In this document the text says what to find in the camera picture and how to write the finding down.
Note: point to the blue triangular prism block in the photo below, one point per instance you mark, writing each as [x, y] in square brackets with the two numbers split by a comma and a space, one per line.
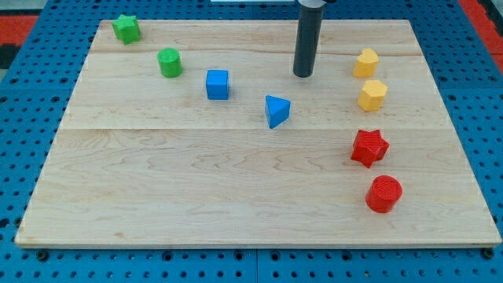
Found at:
[277, 110]

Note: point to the green star block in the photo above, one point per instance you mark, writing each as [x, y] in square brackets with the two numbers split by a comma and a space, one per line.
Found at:
[126, 29]

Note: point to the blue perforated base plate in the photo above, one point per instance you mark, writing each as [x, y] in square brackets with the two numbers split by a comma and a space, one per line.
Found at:
[39, 82]

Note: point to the red star block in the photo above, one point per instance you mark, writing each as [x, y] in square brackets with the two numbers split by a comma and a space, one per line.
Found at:
[369, 147]

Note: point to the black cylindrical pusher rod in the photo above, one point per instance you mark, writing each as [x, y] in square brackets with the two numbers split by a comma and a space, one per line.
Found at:
[308, 30]

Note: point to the red cylinder block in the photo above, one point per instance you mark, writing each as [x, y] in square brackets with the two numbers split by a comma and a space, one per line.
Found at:
[383, 194]

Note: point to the blue cube block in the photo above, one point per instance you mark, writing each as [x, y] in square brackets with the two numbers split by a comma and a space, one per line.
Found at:
[217, 84]

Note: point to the green cylinder block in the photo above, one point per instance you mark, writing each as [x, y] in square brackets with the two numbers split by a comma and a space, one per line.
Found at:
[170, 62]

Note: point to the yellow hexagon block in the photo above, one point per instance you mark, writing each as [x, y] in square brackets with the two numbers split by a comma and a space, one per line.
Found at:
[372, 95]

